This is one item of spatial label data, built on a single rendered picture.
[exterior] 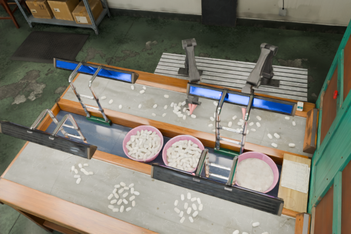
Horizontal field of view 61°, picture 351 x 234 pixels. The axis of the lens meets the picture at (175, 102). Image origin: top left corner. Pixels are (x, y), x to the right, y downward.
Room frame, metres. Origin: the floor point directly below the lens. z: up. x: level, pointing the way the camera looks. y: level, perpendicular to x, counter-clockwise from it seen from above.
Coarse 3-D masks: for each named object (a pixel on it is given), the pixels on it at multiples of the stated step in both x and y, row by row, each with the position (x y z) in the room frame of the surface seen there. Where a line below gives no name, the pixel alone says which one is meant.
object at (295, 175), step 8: (288, 160) 0.77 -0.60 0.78; (288, 168) 0.72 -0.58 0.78; (296, 168) 0.71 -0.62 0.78; (304, 168) 0.70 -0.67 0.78; (288, 176) 0.67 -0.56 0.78; (296, 176) 0.66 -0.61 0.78; (304, 176) 0.66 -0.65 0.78; (288, 184) 0.62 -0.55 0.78; (296, 184) 0.62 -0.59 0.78; (304, 184) 0.61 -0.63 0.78; (304, 192) 0.57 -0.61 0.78
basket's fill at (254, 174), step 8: (248, 160) 0.83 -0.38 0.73; (256, 160) 0.82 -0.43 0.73; (240, 168) 0.79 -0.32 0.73; (248, 168) 0.78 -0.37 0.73; (256, 168) 0.77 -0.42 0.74; (264, 168) 0.76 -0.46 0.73; (240, 176) 0.74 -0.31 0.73; (248, 176) 0.73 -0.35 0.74; (256, 176) 0.72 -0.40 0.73; (264, 176) 0.72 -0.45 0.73; (272, 176) 0.71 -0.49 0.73; (240, 184) 0.69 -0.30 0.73; (248, 184) 0.68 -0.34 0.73; (256, 184) 0.67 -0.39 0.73; (264, 184) 0.66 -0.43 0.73
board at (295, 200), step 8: (296, 160) 0.76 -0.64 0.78; (304, 160) 0.75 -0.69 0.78; (280, 176) 0.68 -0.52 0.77; (280, 184) 0.63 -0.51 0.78; (280, 192) 0.59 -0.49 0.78; (288, 192) 0.58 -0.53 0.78; (296, 192) 0.58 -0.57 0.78; (288, 200) 0.54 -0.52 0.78; (296, 200) 0.53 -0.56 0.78; (304, 200) 0.53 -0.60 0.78; (288, 208) 0.50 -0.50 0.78; (296, 208) 0.49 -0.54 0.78; (304, 208) 0.48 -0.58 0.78
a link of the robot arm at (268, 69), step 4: (268, 44) 1.45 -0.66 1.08; (268, 48) 1.42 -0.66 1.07; (272, 52) 1.39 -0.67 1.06; (272, 56) 1.39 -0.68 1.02; (268, 60) 1.42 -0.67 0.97; (272, 60) 1.45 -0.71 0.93; (268, 64) 1.42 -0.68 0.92; (264, 68) 1.45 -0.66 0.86; (268, 68) 1.43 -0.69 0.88; (272, 68) 1.45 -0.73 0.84; (264, 72) 1.45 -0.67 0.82; (268, 72) 1.43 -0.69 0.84; (272, 72) 1.46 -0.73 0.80; (264, 76) 1.45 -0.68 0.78; (268, 76) 1.43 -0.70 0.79
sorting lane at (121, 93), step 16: (80, 80) 1.76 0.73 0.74; (96, 80) 1.73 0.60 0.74; (112, 80) 1.70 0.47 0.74; (64, 96) 1.61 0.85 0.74; (112, 96) 1.53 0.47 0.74; (128, 96) 1.51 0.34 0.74; (144, 96) 1.48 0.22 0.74; (160, 96) 1.45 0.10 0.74; (176, 96) 1.43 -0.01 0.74; (128, 112) 1.35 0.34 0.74; (144, 112) 1.33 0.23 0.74; (160, 112) 1.30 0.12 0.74; (192, 112) 1.26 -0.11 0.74; (208, 112) 1.23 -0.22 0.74; (224, 112) 1.21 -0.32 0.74; (240, 112) 1.19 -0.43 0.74; (256, 112) 1.17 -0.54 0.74; (272, 112) 1.15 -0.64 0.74; (192, 128) 1.12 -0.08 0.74; (208, 128) 1.10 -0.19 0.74; (240, 128) 1.06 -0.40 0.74; (256, 128) 1.04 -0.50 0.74; (272, 128) 1.02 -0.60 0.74; (288, 128) 1.00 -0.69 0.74; (304, 128) 0.98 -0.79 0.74; (288, 144) 0.89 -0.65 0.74
